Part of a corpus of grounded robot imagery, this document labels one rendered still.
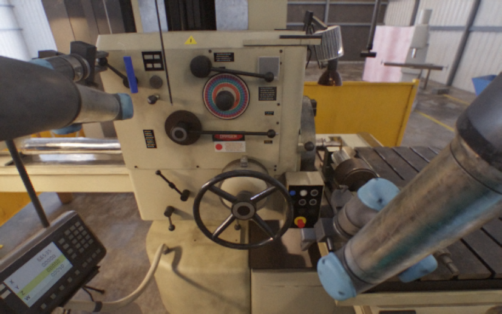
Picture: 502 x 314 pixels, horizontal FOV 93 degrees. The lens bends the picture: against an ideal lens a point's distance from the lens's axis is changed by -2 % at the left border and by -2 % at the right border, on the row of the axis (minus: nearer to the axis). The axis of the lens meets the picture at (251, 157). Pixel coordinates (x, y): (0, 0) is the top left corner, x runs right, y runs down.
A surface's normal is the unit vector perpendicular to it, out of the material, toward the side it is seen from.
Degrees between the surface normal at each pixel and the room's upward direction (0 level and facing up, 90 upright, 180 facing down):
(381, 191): 24
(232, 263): 0
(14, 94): 81
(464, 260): 0
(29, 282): 70
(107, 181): 90
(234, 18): 90
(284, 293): 90
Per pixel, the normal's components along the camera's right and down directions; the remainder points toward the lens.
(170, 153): 0.00, 0.47
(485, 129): -0.99, -0.01
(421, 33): -0.59, 0.39
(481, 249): 0.00, -0.88
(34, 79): 0.90, -0.32
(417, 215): -0.89, 0.24
